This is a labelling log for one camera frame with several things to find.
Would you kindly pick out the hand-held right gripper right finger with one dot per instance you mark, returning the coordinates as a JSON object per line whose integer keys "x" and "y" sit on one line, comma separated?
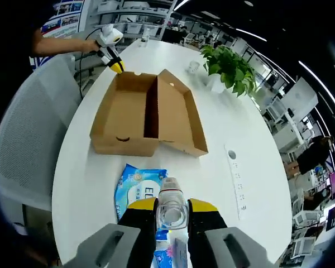
{"x": 206, "y": 226}

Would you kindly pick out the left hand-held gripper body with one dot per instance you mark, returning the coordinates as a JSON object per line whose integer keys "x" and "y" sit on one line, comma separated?
{"x": 107, "y": 36}

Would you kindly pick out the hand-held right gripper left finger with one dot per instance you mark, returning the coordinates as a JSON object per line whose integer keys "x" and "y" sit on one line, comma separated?
{"x": 139, "y": 229}

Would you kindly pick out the blue flower-print wipes pack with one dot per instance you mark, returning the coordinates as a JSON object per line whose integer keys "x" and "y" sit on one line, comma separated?
{"x": 162, "y": 259}

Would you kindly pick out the blue white-label soft wipes pack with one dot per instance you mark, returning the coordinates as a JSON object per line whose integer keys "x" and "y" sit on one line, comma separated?
{"x": 136, "y": 184}

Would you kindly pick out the brown cardboard shoe box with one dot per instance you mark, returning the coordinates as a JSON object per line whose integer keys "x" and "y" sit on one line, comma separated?
{"x": 128, "y": 111}

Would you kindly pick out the person's left hand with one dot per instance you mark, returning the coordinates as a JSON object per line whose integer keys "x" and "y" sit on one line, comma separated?
{"x": 92, "y": 47}

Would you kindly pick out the clear water bottle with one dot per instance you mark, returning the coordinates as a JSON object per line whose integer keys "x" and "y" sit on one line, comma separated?
{"x": 146, "y": 37}

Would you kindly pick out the blue photo display board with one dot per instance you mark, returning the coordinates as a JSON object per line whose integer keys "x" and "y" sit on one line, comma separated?
{"x": 64, "y": 19}

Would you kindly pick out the white table socket panel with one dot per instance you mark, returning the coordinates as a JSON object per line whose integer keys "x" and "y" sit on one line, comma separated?
{"x": 237, "y": 184}

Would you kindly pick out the patterned white paper cup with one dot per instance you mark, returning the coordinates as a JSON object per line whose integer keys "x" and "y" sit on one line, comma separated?
{"x": 193, "y": 67}

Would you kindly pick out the grey mesh office chair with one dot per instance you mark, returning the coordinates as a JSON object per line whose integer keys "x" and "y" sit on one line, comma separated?
{"x": 30, "y": 134}

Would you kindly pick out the green potted plant white pot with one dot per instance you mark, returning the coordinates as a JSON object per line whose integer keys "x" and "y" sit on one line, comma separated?
{"x": 229, "y": 67}

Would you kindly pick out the dark desk monitor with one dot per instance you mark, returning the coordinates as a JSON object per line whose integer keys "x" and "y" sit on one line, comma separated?
{"x": 332, "y": 217}

